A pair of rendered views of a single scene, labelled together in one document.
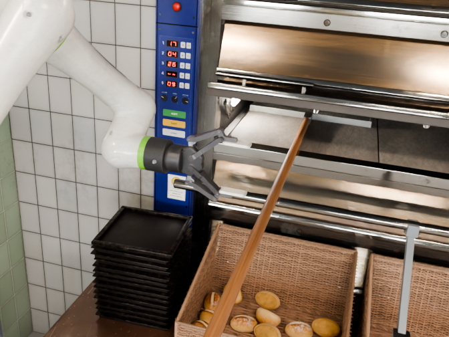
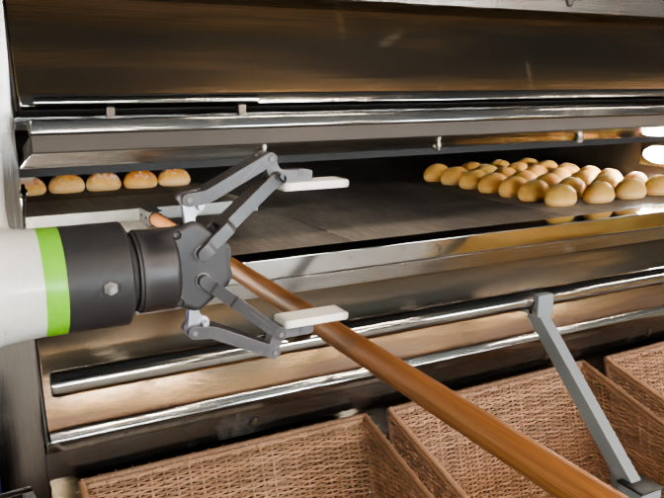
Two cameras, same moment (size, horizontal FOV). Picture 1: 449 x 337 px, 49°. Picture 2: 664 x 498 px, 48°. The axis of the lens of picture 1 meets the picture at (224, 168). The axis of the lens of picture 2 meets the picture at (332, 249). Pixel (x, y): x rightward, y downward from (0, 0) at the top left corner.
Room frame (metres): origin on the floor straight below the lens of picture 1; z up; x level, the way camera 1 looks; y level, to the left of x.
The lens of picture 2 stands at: (0.62, 0.44, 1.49)
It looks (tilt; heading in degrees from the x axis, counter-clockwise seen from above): 13 degrees down; 318
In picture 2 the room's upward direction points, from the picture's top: straight up
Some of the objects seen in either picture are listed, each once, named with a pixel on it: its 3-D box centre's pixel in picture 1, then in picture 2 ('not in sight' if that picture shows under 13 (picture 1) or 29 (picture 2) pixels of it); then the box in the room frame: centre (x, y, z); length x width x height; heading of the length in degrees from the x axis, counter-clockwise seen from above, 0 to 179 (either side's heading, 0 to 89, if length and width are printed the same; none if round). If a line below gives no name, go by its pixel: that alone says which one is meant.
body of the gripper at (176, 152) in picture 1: (186, 160); (180, 266); (1.20, 0.10, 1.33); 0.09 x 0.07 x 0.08; 75
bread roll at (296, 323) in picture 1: (299, 329); not in sight; (1.40, -0.31, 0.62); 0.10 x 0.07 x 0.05; 81
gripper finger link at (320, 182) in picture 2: (236, 143); (310, 183); (1.17, -0.03, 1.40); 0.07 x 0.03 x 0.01; 75
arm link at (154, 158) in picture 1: (161, 154); (96, 275); (1.22, 0.17, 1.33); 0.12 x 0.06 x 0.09; 165
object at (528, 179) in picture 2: not in sight; (542, 178); (1.83, -1.50, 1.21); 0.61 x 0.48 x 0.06; 166
